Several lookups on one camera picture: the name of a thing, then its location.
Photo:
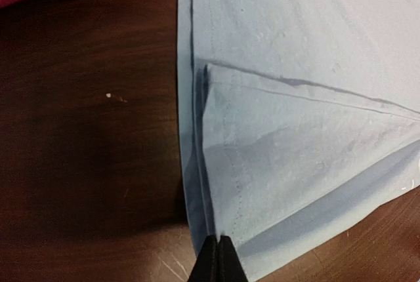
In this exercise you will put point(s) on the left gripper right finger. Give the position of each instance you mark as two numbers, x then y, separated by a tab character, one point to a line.
229	265

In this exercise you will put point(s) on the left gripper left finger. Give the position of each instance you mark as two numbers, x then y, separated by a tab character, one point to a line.
205	268

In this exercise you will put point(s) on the blue printed garment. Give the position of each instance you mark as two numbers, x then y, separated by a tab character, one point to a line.
297	119

